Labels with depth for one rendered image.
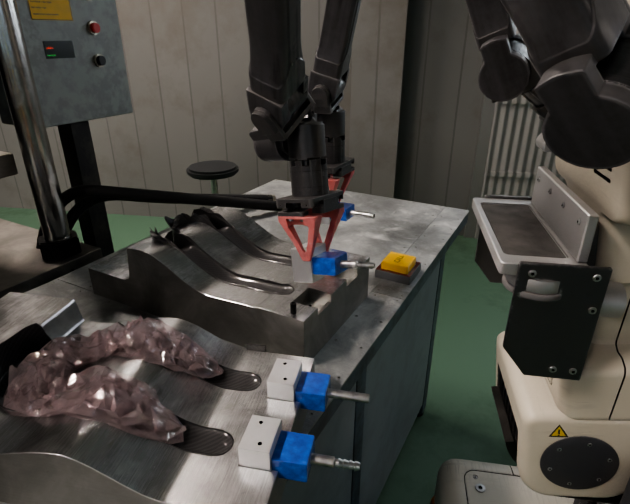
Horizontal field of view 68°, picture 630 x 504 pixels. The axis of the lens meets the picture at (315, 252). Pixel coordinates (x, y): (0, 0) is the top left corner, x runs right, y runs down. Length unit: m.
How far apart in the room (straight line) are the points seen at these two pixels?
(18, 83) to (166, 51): 2.36
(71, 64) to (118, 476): 1.10
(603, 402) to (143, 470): 0.58
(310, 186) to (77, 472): 0.45
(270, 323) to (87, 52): 0.97
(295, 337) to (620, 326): 0.45
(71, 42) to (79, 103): 0.15
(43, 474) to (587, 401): 0.67
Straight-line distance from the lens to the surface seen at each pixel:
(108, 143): 3.85
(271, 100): 0.65
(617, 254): 0.68
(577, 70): 0.42
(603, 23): 0.44
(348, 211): 1.02
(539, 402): 0.78
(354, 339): 0.84
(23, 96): 1.22
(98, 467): 0.57
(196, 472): 0.58
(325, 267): 0.72
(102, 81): 1.50
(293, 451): 0.56
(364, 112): 3.02
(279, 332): 0.76
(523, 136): 3.27
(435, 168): 3.29
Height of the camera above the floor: 1.29
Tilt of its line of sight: 25 degrees down
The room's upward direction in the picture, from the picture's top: straight up
